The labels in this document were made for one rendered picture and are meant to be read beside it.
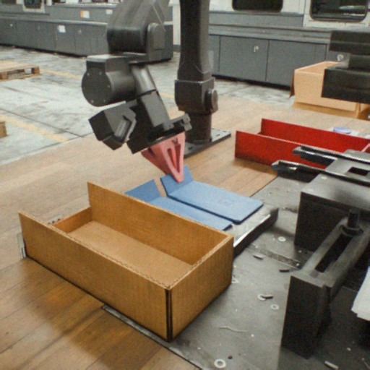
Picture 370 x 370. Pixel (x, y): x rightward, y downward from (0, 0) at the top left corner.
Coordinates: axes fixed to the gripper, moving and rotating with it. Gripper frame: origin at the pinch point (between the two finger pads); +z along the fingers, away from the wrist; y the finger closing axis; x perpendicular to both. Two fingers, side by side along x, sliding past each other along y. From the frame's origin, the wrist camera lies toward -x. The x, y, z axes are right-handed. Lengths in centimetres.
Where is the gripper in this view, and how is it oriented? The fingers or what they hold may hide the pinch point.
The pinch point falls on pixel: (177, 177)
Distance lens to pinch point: 69.4
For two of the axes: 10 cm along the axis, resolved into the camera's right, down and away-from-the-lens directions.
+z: 4.0, 9.1, 1.0
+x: 6.1, -3.5, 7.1
